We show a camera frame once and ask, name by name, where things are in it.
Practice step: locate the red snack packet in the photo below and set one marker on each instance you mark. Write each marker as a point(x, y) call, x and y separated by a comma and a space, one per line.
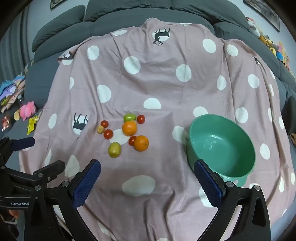
point(5, 121)

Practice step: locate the green tomato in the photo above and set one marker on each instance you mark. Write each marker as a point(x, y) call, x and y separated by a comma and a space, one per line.
point(129, 117)

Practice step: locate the dark cloth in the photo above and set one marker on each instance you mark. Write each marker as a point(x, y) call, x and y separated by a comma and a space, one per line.
point(290, 115)

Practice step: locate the green plastic bowl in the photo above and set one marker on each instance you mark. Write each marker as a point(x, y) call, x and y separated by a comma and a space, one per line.
point(222, 143)

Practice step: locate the large framed wall picture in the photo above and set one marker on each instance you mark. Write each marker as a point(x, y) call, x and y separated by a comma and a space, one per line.
point(263, 11)

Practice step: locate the pink plush toy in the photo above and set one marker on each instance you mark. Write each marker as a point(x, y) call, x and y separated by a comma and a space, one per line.
point(27, 110)

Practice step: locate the row of colourful plush toys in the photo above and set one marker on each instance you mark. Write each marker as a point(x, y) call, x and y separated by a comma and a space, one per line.
point(277, 51)

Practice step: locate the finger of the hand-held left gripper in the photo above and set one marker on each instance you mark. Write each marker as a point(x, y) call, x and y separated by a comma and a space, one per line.
point(50, 170)
point(23, 142)

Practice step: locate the grey sofa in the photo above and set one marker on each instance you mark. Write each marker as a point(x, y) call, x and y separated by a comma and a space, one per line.
point(138, 11)

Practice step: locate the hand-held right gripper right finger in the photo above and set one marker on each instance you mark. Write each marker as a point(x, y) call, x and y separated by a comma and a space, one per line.
point(209, 185)

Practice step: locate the yellow snack packet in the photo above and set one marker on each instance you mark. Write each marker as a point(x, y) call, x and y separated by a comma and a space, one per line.
point(32, 124)

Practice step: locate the white plush toy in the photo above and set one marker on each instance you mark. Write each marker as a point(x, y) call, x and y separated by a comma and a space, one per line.
point(253, 26)

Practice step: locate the red cherry tomato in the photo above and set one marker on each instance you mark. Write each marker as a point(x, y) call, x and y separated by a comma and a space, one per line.
point(104, 123)
point(108, 134)
point(140, 119)
point(131, 140)

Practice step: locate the small framed wall picture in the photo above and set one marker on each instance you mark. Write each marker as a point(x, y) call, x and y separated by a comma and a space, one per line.
point(57, 2)

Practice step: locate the orange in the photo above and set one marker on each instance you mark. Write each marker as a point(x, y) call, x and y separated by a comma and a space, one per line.
point(129, 128)
point(141, 143)

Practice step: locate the pink polka dot blanket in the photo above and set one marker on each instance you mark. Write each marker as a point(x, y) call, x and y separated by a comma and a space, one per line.
point(161, 92)

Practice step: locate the pile of colourful clothes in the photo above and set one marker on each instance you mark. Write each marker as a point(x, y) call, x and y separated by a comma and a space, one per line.
point(11, 90)

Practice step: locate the yellow-green oval fruit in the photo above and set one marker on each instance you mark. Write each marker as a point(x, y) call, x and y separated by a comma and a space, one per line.
point(114, 150)

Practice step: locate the small tan round fruit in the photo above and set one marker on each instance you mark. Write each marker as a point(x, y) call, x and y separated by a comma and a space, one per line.
point(100, 129)

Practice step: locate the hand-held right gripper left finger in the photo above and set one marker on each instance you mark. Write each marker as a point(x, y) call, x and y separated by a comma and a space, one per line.
point(86, 184)

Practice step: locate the grey curtain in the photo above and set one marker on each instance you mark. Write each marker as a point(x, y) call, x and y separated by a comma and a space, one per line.
point(16, 46)

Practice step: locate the yellow paper cup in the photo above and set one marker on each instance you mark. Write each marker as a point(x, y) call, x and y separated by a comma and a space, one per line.
point(16, 115)

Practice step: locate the clear plastic bottle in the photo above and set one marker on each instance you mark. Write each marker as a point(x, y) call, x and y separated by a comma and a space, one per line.
point(20, 100)

